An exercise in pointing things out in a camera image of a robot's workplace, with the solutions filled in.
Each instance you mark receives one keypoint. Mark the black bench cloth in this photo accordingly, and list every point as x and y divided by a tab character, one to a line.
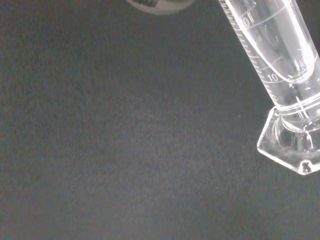
112	137

